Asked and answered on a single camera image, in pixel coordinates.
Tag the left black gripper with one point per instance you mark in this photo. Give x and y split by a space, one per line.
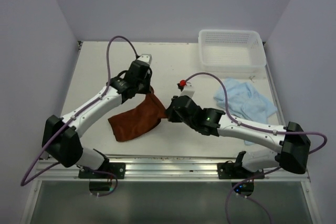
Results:
146 88

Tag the aluminium mounting rail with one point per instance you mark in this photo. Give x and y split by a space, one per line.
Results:
163 169

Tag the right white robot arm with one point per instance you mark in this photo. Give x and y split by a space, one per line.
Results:
284 147

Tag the rust brown towel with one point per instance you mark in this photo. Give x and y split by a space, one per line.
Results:
143 118

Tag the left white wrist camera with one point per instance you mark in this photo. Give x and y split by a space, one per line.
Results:
147 58

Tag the light blue towel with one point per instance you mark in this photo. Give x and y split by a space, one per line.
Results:
244 101

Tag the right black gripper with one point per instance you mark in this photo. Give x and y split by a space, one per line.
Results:
170 116

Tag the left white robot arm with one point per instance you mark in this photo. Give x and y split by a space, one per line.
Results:
62 135

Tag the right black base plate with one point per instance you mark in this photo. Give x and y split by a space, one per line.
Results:
228 170

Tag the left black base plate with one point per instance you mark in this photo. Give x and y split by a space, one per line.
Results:
117 169

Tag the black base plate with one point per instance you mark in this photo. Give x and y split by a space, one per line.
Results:
228 170
117 169

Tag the white plastic basket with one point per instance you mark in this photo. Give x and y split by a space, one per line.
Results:
232 51

